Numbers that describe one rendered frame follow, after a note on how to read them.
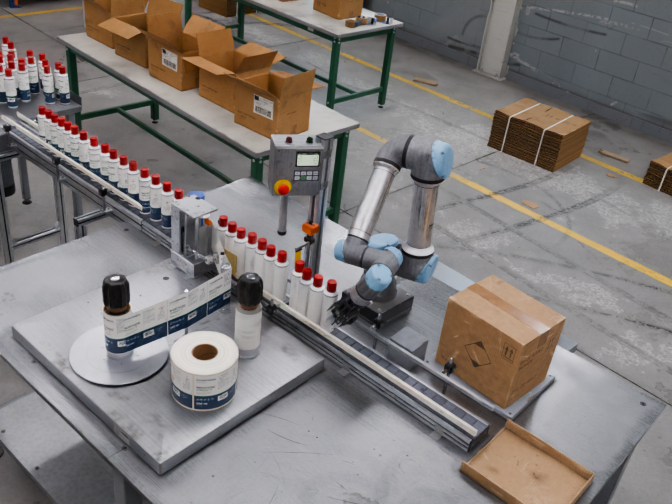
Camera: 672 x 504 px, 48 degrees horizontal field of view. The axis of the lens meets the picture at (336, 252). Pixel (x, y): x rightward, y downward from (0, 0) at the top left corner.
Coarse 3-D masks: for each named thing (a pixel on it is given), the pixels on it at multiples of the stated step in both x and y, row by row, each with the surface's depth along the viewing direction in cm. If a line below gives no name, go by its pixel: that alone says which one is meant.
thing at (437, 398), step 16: (160, 224) 311; (288, 304) 273; (320, 336) 260; (336, 336) 261; (368, 352) 255; (368, 368) 248; (384, 368) 249; (416, 384) 244; (416, 400) 238; (432, 400) 239; (448, 400) 239; (464, 416) 234; (464, 432) 228; (480, 432) 229
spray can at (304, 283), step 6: (306, 270) 257; (306, 276) 257; (300, 282) 258; (306, 282) 257; (312, 282) 258; (300, 288) 259; (306, 288) 258; (300, 294) 260; (306, 294) 260; (300, 300) 261; (306, 300) 261; (300, 306) 263; (306, 306) 262; (300, 312) 264; (306, 312) 264
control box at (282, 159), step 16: (272, 144) 251; (304, 144) 250; (320, 144) 251; (272, 160) 252; (288, 160) 250; (320, 160) 252; (272, 176) 253; (288, 176) 253; (320, 176) 256; (272, 192) 256; (304, 192) 258
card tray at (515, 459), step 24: (504, 432) 237; (528, 432) 233; (480, 456) 227; (504, 456) 228; (528, 456) 229; (552, 456) 230; (480, 480) 217; (504, 480) 220; (528, 480) 221; (552, 480) 222; (576, 480) 223
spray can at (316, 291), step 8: (320, 280) 253; (312, 288) 255; (320, 288) 255; (312, 296) 256; (320, 296) 256; (312, 304) 258; (320, 304) 258; (312, 312) 260; (320, 312) 260; (312, 320) 261
